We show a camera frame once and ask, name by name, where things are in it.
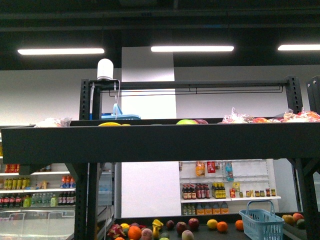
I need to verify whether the ceiling light strip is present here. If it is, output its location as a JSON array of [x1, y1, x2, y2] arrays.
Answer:
[[151, 45, 234, 53], [17, 48, 105, 56], [277, 44, 320, 51]]

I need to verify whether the pink dragon fruit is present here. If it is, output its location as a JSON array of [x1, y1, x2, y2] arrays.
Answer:
[[107, 224, 126, 240]]

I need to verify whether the banana on top shelf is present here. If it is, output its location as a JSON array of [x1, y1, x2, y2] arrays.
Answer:
[[98, 122, 130, 127]]

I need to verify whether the large orange front left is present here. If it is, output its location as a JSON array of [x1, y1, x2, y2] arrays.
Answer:
[[127, 225, 142, 240]]

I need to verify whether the glass freezer cabinet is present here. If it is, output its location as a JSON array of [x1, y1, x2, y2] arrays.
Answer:
[[0, 208, 75, 240]]

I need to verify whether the right ceiling light strip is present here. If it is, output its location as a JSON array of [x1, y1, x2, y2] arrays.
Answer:
[[277, 44, 320, 51]]

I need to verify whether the green apple on top shelf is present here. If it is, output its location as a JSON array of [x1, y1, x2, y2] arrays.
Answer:
[[176, 119, 199, 125]]

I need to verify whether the small blue basket far shelf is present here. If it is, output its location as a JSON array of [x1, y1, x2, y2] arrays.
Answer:
[[239, 200, 285, 240]]

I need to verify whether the orange beside far lemon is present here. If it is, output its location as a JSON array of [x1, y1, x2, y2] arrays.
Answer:
[[216, 221, 228, 233]]

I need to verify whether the packaged fruit bags top shelf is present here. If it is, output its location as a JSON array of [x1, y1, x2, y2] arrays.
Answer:
[[221, 107, 320, 124]]

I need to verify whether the dark red apple far shelf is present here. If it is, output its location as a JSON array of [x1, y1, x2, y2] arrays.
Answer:
[[188, 217, 200, 231]]

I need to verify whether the orange next to small basket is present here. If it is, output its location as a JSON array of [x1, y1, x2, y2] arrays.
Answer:
[[235, 220, 244, 232]]

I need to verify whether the white background product shelf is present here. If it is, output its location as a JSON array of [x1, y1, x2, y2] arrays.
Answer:
[[179, 159, 281, 216]]

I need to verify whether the middle ceiling light strip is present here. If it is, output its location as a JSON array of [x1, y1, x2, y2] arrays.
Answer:
[[151, 45, 234, 53]]

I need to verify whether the left ceiling light strip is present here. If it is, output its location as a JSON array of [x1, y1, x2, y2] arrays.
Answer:
[[17, 48, 105, 56]]

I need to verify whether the yellow lemon far shelf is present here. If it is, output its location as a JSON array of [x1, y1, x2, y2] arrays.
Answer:
[[206, 219, 218, 230]]

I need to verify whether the peach pink fruit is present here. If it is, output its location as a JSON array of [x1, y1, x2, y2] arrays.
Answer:
[[141, 228, 153, 240]]

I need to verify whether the blue basket on top shelf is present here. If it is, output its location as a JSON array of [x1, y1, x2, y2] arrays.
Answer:
[[101, 103, 141, 120]]

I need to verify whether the yellow star fruit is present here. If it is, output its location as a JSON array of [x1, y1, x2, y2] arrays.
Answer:
[[152, 219, 164, 239]]

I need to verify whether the left background drinks shelf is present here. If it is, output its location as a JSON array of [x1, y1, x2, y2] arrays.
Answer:
[[0, 163, 76, 209]]

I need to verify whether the black metal shelf rack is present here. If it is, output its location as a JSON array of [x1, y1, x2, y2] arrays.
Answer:
[[2, 79, 320, 240]]

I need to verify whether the white cylindrical device on rack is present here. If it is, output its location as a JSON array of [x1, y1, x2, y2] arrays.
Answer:
[[97, 58, 114, 81]]

